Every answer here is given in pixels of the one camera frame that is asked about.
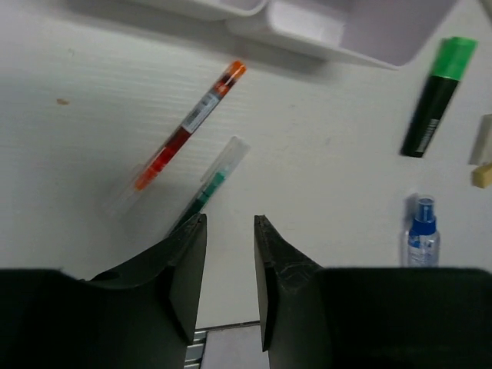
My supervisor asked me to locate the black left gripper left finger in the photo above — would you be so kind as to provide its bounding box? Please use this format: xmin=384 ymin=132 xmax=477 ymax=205
xmin=1 ymin=215 xmax=207 ymax=368

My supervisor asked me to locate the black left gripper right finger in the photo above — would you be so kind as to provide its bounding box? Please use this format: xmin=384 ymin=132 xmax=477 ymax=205
xmin=254 ymin=215 xmax=491 ymax=368

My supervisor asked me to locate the green gel pen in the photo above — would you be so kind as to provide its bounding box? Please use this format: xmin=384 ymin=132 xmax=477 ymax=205
xmin=166 ymin=136 xmax=250 ymax=236

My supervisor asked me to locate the red gel pen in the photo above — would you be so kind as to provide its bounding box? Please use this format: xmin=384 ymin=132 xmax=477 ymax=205
xmin=105 ymin=60 xmax=247 ymax=217

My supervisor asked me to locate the blue spray bottle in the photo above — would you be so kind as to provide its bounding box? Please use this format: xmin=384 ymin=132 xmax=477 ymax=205
xmin=400 ymin=194 xmax=440 ymax=268

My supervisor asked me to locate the tan eraser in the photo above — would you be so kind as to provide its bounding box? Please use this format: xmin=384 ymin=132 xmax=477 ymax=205
xmin=471 ymin=163 xmax=492 ymax=189

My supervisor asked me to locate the grey eraser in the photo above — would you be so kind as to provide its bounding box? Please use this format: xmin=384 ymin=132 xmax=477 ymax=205
xmin=468 ymin=114 xmax=492 ymax=166

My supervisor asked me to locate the white right organizer tray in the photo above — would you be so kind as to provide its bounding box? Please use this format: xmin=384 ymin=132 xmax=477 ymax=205
xmin=226 ymin=0 xmax=456 ymax=69

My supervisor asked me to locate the white organizer tray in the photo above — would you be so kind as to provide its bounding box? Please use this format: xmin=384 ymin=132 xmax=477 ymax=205
xmin=226 ymin=0 xmax=456 ymax=69
xmin=131 ymin=0 xmax=268 ymax=21

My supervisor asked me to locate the green highlighter marker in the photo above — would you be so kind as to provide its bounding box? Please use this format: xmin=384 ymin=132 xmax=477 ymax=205
xmin=400 ymin=37 xmax=478 ymax=158

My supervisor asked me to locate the white left organizer tray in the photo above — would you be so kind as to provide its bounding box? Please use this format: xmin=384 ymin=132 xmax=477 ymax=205
xmin=131 ymin=0 xmax=268 ymax=21

